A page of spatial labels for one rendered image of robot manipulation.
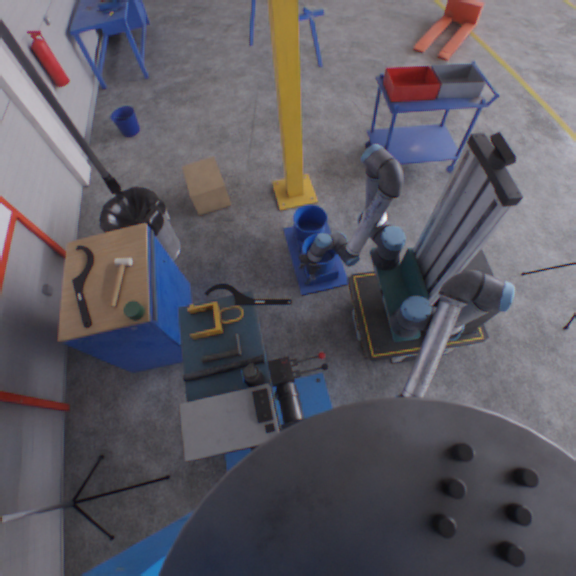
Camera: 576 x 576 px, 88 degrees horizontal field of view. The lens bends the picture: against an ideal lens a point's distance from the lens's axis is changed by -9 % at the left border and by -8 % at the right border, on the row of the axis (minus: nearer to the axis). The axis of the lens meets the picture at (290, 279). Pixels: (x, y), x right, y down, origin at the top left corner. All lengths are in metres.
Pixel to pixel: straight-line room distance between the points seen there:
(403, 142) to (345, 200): 0.91
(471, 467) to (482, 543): 0.07
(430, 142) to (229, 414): 3.35
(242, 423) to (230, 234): 2.19
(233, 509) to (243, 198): 3.32
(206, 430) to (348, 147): 3.35
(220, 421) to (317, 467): 1.13
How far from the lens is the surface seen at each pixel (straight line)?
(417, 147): 3.85
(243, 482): 0.41
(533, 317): 3.44
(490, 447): 0.45
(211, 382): 1.68
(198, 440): 1.53
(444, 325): 1.37
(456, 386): 2.92
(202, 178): 3.46
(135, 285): 2.17
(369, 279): 2.65
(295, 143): 3.00
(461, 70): 3.76
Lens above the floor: 2.65
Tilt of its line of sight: 63 degrees down
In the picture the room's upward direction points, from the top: 7 degrees counter-clockwise
